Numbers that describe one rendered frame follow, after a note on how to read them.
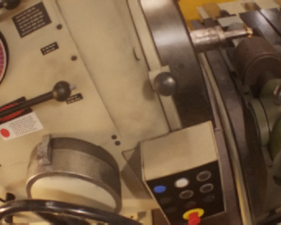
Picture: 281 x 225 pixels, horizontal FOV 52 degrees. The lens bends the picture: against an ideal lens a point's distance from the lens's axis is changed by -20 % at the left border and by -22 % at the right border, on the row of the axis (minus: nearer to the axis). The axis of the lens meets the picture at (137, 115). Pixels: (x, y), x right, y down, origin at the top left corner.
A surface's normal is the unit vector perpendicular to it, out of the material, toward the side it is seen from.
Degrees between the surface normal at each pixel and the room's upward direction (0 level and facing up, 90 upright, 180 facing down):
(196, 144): 0
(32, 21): 90
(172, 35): 54
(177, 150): 0
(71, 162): 30
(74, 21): 90
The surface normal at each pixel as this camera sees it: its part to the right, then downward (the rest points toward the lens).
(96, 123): 0.05, 0.67
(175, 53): -0.11, 0.26
